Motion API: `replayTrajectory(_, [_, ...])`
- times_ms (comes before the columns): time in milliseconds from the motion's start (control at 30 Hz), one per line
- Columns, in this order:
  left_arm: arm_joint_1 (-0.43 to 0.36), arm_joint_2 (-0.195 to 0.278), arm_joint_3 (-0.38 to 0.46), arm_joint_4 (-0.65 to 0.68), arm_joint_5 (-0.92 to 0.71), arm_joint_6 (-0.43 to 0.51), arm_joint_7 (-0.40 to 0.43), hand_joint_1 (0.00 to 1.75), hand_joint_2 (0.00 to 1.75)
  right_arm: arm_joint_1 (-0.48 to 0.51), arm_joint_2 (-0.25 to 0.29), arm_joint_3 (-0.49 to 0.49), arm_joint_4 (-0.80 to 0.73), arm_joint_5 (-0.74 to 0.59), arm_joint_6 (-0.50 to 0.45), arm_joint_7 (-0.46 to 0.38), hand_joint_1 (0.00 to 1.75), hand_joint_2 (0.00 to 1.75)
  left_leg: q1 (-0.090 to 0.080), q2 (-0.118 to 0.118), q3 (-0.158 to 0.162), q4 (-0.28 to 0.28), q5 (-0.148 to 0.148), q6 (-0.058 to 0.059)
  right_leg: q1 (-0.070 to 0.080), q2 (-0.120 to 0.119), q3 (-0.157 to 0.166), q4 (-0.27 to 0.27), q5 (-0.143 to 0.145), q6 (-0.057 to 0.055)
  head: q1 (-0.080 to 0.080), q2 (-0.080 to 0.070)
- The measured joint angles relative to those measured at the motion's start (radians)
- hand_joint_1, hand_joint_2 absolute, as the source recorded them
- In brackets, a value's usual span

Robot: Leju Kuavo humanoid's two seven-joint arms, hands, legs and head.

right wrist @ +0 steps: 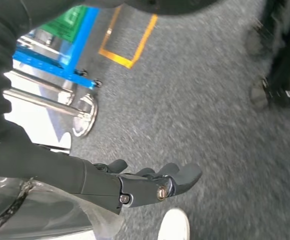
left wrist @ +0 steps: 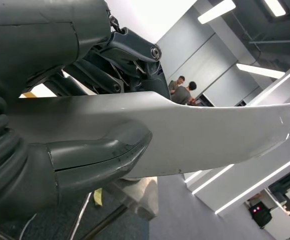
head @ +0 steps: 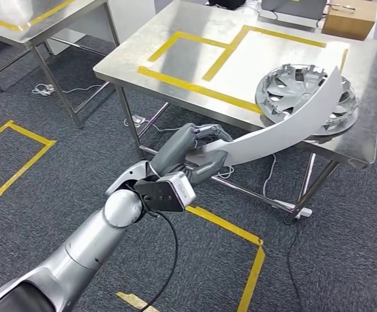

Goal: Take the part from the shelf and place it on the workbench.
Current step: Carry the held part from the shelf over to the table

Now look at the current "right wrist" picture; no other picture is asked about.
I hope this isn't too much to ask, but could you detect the blue metal shelf rack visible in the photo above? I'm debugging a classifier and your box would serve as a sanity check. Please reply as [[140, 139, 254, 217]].
[[11, 6, 103, 90]]

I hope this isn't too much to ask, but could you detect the green plastic crate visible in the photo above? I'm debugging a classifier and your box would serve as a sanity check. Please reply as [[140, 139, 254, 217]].
[[39, 5, 88, 44]]

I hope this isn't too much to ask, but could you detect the white shoe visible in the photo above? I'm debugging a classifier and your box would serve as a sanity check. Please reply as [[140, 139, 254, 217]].
[[157, 207, 191, 240]]

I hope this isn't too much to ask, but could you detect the black robot leg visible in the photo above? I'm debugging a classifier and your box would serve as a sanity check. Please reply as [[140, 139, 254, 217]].
[[245, 0, 290, 57], [249, 56, 290, 111]]

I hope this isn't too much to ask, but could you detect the shiny silver mount plate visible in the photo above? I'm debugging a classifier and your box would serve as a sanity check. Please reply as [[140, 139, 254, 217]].
[[0, 177, 122, 240]]

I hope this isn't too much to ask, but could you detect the black braided cable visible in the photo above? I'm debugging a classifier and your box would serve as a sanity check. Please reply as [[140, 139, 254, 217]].
[[0, 177, 34, 238]]

